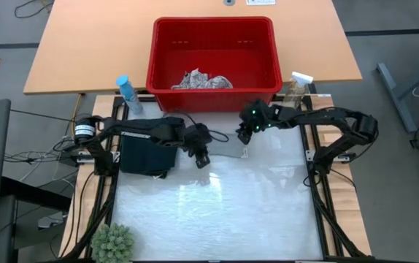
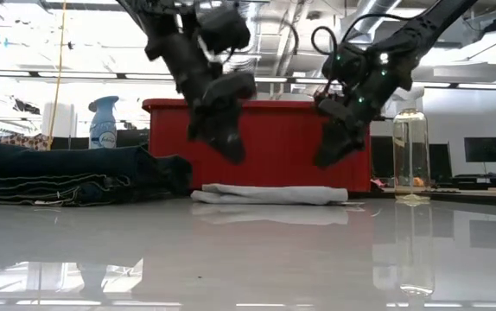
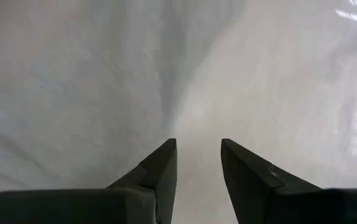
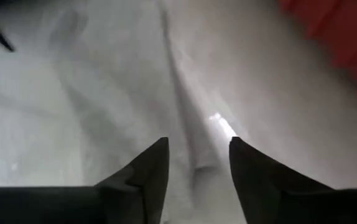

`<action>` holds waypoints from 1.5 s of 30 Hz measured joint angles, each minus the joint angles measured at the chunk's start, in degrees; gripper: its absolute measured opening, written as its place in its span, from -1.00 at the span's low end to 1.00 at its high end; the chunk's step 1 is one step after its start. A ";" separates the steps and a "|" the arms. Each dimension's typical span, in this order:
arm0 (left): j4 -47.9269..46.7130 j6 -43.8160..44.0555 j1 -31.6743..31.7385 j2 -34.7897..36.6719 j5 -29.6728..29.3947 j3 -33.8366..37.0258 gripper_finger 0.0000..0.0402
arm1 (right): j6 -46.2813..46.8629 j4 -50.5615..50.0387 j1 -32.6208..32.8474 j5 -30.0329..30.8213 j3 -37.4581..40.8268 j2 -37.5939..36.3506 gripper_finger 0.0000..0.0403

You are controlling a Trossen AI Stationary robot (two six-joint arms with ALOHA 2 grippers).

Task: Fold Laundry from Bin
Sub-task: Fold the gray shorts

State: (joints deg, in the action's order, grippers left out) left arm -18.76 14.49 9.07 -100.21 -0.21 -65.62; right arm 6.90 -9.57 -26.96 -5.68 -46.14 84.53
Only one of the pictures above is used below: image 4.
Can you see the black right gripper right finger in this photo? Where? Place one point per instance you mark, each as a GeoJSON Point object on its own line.
{"type": "Point", "coordinates": [290, 205]}

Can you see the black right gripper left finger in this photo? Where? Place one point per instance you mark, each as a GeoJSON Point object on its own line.
{"type": "Point", "coordinates": [72, 205]}

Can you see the grey garment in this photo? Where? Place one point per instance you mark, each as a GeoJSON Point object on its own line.
{"type": "Point", "coordinates": [104, 109]}

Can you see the red plastic laundry bin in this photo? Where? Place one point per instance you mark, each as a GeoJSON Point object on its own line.
{"type": "Point", "coordinates": [352, 31]}

